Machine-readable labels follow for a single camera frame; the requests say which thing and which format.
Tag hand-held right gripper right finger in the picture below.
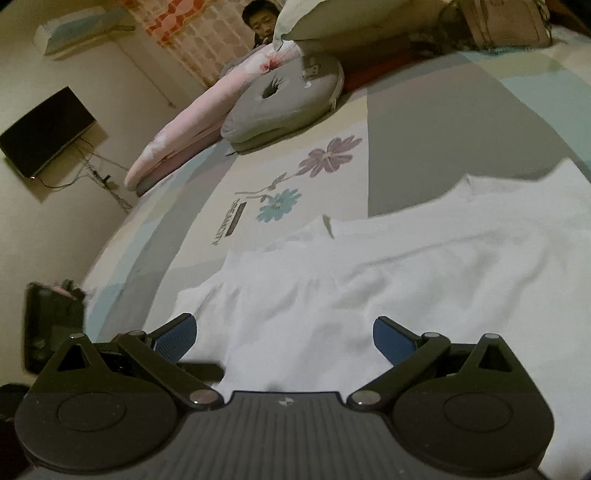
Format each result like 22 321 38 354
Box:
345 316 515 411

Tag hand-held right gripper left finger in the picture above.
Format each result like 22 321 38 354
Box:
55 312 225 411

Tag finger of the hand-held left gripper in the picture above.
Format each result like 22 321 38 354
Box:
177 362 224 382

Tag white printed sweatshirt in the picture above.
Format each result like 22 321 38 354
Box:
173 159 591 480

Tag black television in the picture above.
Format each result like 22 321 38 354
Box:
0 86 98 179

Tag pink floral quilt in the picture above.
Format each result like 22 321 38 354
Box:
124 41 305 192

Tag grey cushion with hole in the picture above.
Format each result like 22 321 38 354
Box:
221 54 346 151

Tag white air conditioner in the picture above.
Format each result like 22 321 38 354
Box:
36 6 137 56

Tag orange patterned curtain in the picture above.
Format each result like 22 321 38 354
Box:
117 0 259 88

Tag pink handbag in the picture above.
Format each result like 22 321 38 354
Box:
438 0 555 51

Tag black wall cables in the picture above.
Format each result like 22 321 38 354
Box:
32 138 134 213

